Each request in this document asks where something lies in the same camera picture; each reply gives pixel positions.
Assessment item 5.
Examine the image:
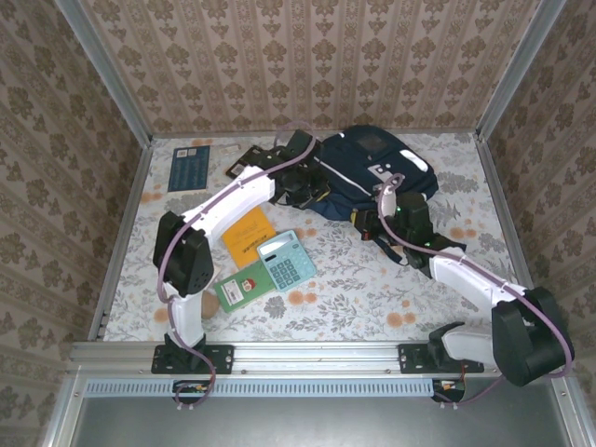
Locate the navy blue backpack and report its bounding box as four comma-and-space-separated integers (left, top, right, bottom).
297, 124, 441, 269

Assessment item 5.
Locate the black yellow book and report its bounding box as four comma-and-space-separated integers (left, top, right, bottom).
226, 144, 271, 181

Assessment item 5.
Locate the orange notebook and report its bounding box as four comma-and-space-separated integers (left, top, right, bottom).
221, 206, 277, 270

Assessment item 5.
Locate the teal calculator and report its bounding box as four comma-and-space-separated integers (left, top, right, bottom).
256, 229, 318, 292

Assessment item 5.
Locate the blue book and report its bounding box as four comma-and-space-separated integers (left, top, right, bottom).
167, 145, 211, 193

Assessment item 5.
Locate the green notebook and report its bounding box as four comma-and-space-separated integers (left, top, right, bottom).
212, 260, 277, 314

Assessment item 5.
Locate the brown fabric pencil case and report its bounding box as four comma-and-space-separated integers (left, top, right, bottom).
200, 291, 221, 320

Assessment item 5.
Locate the floral tablecloth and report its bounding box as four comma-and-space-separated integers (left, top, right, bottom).
102, 132, 536, 344

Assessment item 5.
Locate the grey metal shelf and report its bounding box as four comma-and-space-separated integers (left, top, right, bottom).
69, 395, 583, 447

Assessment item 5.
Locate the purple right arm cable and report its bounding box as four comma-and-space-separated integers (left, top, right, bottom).
377, 172, 576, 411

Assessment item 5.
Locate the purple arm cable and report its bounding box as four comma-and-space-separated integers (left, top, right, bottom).
377, 172, 576, 411
156, 119, 327, 413

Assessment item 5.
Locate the aluminium table side rail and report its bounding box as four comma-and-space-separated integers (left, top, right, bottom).
473, 132, 551, 340
87, 139, 155, 344

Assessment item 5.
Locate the aluminium table back rail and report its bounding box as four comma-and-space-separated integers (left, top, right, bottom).
151, 129, 481, 140

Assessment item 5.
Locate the aluminium mounting rail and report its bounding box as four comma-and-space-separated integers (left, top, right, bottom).
68, 339, 570, 377

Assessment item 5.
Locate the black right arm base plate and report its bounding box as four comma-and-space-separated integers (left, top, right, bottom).
398, 343, 485, 375

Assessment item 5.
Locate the blue slotted cable duct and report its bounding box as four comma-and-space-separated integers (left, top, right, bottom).
85, 377, 443, 399

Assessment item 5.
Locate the black cable connector box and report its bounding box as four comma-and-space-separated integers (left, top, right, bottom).
431, 379, 467, 404
172, 379, 211, 405

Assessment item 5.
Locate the aluminium frame post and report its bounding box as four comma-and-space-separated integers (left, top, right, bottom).
54, 0, 155, 149
475, 0, 568, 141

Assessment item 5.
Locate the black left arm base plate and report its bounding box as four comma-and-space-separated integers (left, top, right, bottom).
151, 344, 234, 375

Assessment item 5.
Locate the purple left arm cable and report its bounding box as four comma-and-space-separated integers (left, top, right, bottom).
156, 119, 327, 413

